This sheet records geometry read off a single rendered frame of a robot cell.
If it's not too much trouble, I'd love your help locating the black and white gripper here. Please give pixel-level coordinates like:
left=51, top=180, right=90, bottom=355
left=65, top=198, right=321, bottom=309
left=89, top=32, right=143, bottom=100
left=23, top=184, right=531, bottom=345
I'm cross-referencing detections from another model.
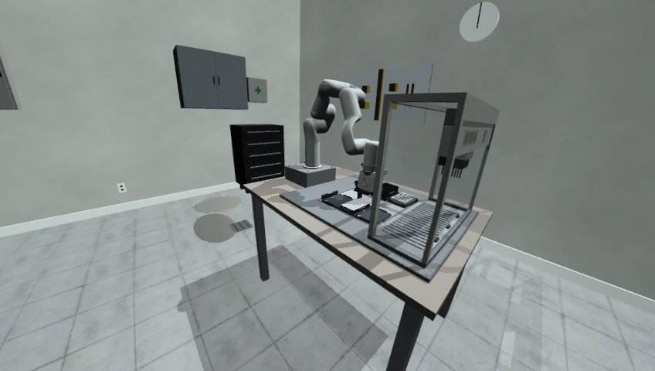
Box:
left=355, top=169, right=375, bottom=199

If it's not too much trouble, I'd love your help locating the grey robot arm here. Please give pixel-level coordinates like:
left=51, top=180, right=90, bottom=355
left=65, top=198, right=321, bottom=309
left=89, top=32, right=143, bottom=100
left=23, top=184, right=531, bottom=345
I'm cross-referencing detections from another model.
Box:
left=303, top=80, right=378, bottom=172

